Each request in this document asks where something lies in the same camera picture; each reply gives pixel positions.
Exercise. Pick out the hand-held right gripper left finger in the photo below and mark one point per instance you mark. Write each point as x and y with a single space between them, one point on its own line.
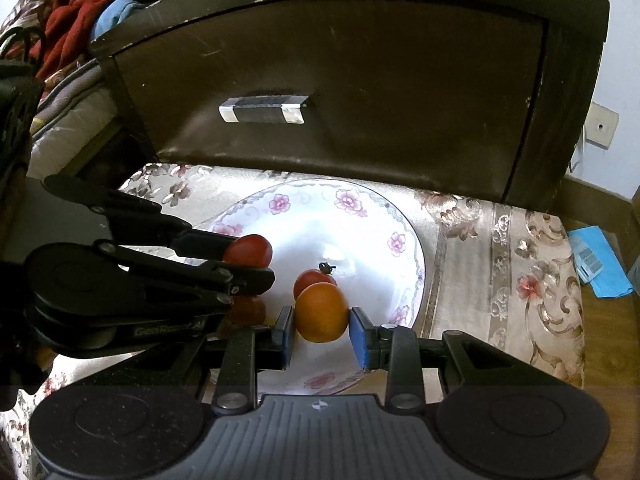
287 340

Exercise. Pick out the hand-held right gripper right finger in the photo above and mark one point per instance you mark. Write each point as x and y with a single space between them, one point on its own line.
359 337

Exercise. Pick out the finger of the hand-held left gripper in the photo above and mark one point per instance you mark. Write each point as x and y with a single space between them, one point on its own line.
150 220
240 277

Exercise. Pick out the red tomato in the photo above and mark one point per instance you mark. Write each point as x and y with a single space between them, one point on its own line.
248 250
310 282

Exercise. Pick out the dark maroon tomato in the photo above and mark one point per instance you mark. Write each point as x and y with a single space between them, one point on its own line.
247 310

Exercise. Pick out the smooth orange mandarin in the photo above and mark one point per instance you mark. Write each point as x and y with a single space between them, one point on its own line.
322 312

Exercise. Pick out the white floral rimmed plate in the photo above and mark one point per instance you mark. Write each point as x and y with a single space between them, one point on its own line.
350 240

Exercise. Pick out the grey quilted mattress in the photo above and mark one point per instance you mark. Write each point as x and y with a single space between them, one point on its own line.
65 130

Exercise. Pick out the beige floral tablecloth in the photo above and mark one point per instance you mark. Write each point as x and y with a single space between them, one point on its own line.
475 270

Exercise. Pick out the blue cloth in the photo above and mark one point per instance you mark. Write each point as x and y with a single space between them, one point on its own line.
112 17

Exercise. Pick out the red cloth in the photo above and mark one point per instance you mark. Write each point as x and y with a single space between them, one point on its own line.
80 10

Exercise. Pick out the dark wooden drawer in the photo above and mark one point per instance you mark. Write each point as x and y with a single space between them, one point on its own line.
350 60

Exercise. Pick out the brown patterned blanket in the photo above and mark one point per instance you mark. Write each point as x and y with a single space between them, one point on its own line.
30 5

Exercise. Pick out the blue packet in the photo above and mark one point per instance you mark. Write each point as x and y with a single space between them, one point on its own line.
600 265

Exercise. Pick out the dark wooden nightstand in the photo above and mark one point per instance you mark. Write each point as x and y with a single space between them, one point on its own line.
570 110

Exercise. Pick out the beige wall socket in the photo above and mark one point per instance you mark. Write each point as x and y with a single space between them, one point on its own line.
602 125

